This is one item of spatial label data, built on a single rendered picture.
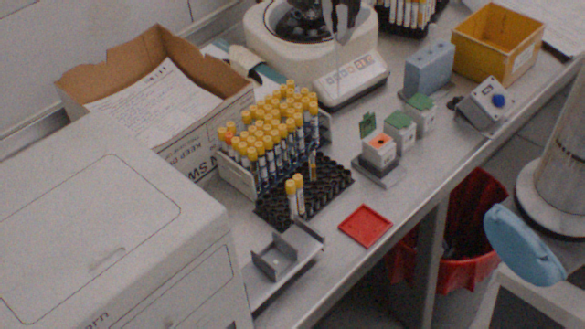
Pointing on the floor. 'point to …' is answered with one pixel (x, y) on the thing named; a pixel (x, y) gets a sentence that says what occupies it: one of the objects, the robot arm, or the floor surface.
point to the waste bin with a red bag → (448, 295)
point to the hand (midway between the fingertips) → (337, 39)
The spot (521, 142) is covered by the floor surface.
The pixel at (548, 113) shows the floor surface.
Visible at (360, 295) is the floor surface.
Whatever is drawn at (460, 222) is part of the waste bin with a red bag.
